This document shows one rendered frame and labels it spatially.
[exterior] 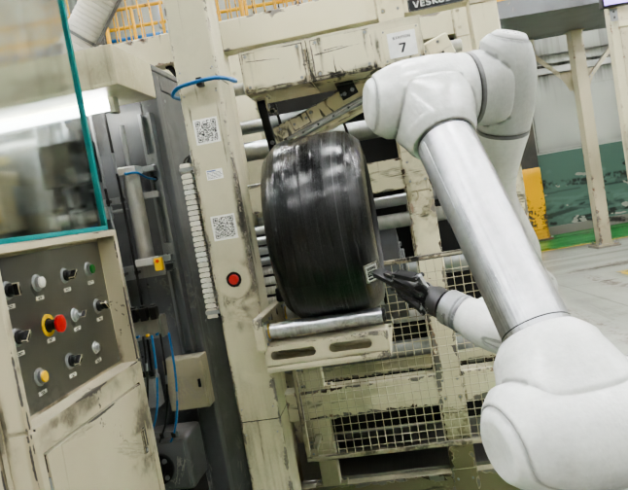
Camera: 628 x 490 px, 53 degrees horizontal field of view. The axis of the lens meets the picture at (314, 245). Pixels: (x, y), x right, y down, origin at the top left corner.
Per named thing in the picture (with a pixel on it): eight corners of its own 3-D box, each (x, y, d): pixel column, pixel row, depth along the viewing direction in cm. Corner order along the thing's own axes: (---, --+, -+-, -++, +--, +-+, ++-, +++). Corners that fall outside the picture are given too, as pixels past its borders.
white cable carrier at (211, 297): (207, 319, 194) (178, 164, 191) (212, 315, 199) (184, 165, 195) (221, 317, 193) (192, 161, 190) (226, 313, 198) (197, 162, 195)
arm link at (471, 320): (450, 343, 149) (485, 319, 156) (506, 372, 138) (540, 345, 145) (450, 304, 144) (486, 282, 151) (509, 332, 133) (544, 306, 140)
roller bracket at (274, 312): (257, 354, 180) (251, 320, 179) (282, 324, 219) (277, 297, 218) (268, 352, 179) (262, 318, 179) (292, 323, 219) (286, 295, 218)
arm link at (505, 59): (511, 113, 128) (449, 122, 125) (520, 19, 119) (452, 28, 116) (547, 133, 117) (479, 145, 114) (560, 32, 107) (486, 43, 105)
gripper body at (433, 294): (434, 300, 149) (404, 286, 156) (437, 327, 154) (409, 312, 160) (454, 283, 153) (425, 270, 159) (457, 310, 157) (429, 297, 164)
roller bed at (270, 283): (252, 309, 231) (237, 229, 229) (261, 302, 246) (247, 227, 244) (304, 301, 228) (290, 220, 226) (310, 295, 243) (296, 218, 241)
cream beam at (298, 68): (244, 95, 211) (236, 52, 210) (261, 105, 236) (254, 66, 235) (427, 59, 202) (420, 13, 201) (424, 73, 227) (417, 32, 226)
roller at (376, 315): (263, 323, 183) (267, 324, 187) (265, 338, 182) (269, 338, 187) (383, 305, 178) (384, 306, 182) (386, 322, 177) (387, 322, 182)
